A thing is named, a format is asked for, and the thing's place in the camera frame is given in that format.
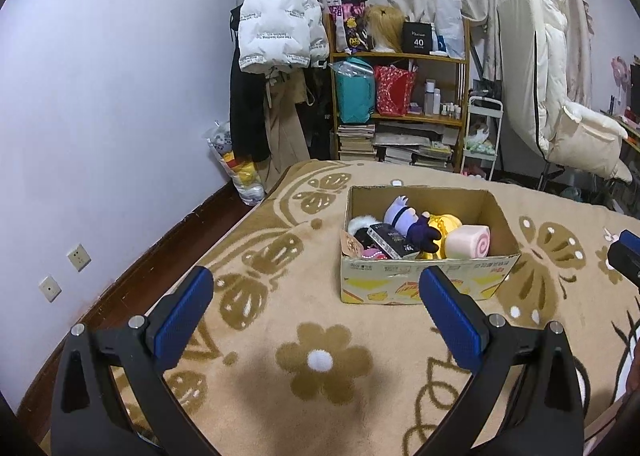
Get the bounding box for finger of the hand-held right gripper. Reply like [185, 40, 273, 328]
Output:
[607, 229, 640, 288]

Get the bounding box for white bottle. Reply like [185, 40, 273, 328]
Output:
[424, 78, 441, 115]

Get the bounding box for beige hanging pants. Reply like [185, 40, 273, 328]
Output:
[262, 68, 312, 188]

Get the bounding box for blonde wig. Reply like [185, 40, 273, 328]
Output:
[363, 3, 409, 54]

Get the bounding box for red patterned bag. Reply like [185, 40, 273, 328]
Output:
[372, 63, 419, 118]

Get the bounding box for stack of papers and magazines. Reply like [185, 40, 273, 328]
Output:
[372, 130, 456, 170]

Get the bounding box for beige butterfly blanket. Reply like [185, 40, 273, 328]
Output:
[37, 158, 640, 456]

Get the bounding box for cat plush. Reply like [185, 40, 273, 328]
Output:
[465, 118, 494, 145]

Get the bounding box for white wall socket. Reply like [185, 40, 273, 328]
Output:
[39, 275, 63, 304]
[67, 243, 92, 273]

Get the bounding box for stack of books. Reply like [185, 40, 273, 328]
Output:
[337, 123, 377, 162]

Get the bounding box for white furry plush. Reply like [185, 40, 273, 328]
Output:
[347, 215, 384, 237]

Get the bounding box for black hanging coat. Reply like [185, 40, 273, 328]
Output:
[228, 6, 274, 165]

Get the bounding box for teal bag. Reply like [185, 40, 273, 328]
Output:
[332, 58, 376, 125]

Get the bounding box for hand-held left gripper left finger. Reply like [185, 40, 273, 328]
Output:
[50, 265, 216, 456]

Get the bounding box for white puffer jacket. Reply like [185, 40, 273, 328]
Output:
[237, 0, 330, 75]

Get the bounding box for printed cardboard box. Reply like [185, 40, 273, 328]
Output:
[340, 184, 522, 306]

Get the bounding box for white trolley cart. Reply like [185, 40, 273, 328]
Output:
[459, 96, 504, 182]

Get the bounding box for purple printed package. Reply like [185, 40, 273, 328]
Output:
[327, 0, 371, 55]

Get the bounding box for black hanging garment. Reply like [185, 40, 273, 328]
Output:
[295, 63, 334, 160]

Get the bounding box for white folded lounge chair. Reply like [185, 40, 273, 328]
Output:
[496, 0, 634, 193]

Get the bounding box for black cardboard box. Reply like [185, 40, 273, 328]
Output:
[402, 21, 434, 55]

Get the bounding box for yellow plush toy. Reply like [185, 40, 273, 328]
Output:
[419, 211, 464, 260]

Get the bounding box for plastic bag of plush toys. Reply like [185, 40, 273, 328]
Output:
[202, 119, 269, 207]

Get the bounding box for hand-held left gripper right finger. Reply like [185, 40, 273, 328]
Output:
[418, 265, 585, 456]

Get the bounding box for small black box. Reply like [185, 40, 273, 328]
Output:
[367, 222, 421, 260]

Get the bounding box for wooden shelf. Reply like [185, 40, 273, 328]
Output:
[322, 11, 474, 173]

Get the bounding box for white plastic bag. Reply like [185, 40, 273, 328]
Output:
[432, 0, 469, 60]

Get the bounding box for lavender-haired plush doll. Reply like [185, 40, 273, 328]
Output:
[383, 195, 444, 248]

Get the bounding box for pink roll cake plush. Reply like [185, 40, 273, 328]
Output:
[443, 224, 492, 260]

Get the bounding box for tan flat plush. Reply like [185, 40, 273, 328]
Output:
[342, 229, 366, 257]

